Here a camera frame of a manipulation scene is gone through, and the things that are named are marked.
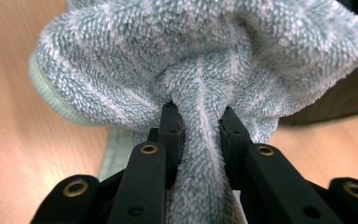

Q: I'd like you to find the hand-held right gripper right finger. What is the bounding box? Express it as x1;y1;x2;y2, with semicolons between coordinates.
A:
218;105;345;224

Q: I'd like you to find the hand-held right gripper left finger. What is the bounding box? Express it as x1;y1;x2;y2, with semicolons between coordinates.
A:
106;101;185;224

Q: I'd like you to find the blue striped cleaning cloth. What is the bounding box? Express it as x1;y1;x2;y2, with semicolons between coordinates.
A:
27;0;358;224

